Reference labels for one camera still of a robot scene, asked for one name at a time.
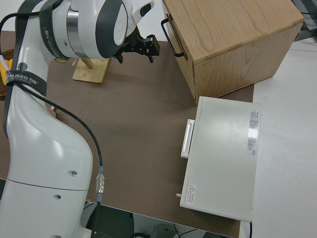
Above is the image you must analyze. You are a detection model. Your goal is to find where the yellow corn cob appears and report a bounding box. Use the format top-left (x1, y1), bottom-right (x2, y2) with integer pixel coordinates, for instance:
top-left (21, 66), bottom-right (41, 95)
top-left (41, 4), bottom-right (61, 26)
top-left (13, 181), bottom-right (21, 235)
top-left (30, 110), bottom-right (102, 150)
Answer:
top-left (0, 57), bottom-right (13, 75)

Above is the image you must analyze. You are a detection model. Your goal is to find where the light wooden cabinet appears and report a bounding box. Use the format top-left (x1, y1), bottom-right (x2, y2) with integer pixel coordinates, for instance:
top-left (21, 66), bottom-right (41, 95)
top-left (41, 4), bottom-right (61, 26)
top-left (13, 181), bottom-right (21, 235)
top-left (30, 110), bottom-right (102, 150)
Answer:
top-left (161, 0), bottom-right (305, 100)

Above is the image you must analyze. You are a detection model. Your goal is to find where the red warning sticker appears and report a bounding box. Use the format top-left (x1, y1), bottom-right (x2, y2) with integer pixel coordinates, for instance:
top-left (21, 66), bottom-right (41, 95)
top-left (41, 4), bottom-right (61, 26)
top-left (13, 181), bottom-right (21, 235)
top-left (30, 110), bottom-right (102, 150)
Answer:
top-left (187, 183), bottom-right (198, 204)

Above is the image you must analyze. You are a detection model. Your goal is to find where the printed text label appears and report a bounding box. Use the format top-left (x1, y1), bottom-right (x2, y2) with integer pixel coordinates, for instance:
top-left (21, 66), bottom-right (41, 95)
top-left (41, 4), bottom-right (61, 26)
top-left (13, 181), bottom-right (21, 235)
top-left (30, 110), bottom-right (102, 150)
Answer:
top-left (246, 109), bottom-right (261, 157)

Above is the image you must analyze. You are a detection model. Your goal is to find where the black metal cabinet handle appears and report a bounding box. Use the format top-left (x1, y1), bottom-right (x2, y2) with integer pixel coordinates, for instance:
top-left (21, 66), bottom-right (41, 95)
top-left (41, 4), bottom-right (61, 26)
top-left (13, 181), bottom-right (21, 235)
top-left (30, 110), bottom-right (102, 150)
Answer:
top-left (160, 18), bottom-right (185, 58)

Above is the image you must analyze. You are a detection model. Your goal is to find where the round wicker tray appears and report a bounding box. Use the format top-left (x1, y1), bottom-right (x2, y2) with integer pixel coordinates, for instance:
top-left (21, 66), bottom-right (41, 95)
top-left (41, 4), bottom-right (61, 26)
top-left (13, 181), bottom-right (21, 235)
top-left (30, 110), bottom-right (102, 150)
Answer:
top-left (0, 49), bottom-right (8, 100)

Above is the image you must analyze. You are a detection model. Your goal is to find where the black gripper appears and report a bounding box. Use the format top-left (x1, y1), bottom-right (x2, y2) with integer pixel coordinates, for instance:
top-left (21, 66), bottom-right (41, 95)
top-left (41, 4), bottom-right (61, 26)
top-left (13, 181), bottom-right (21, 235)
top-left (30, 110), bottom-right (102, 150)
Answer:
top-left (113, 28), bottom-right (161, 65)

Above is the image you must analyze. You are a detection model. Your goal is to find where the white toaster oven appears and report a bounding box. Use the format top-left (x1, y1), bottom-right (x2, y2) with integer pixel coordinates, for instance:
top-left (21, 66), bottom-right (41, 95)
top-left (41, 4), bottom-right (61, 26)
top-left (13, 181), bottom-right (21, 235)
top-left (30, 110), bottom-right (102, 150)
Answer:
top-left (175, 95), bottom-right (263, 223)

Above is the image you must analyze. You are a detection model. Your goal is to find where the white oven door handle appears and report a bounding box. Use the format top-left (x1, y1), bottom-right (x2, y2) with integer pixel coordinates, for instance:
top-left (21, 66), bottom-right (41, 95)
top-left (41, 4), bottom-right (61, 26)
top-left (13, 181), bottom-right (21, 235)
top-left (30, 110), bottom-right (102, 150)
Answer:
top-left (180, 119), bottom-right (196, 159)

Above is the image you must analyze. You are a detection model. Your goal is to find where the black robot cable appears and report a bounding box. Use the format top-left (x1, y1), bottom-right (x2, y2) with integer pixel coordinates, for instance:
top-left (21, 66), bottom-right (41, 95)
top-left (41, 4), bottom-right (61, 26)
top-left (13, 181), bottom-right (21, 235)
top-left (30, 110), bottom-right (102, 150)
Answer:
top-left (0, 11), bottom-right (106, 238)

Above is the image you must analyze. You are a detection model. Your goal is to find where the wooden mug stand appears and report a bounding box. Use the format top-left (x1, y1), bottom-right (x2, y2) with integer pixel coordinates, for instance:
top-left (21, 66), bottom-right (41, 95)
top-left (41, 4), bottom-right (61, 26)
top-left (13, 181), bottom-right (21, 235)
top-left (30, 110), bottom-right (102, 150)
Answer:
top-left (72, 57), bottom-right (111, 84)

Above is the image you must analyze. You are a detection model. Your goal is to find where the dark grey mesh object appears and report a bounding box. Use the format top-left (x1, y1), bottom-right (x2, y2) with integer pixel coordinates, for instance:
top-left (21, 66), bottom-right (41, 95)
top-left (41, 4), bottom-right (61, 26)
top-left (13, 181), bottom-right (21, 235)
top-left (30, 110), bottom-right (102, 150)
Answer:
top-left (296, 0), bottom-right (317, 42)

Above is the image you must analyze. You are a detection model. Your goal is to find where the brown table mat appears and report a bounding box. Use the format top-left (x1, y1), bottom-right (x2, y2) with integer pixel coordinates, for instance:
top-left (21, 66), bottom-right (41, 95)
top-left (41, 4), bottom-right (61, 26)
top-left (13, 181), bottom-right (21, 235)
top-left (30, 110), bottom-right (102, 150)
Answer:
top-left (0, 31), bottom-right (256, 238)

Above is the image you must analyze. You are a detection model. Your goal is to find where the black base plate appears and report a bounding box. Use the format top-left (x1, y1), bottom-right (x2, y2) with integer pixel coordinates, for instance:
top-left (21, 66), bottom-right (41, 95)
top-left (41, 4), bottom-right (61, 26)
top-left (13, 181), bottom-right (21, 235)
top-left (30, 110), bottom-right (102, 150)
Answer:
top-left (85, 202), bottom-right (136, 238)

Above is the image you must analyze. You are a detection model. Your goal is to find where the black velcro strap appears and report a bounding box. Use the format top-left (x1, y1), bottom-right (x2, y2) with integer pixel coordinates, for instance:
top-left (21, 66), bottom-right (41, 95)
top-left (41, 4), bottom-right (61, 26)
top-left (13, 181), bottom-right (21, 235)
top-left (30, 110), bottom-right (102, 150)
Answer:
top-left (4, 70), bottom-right (48, 96)
top-left (38, 4), bottom-right (62, 60)

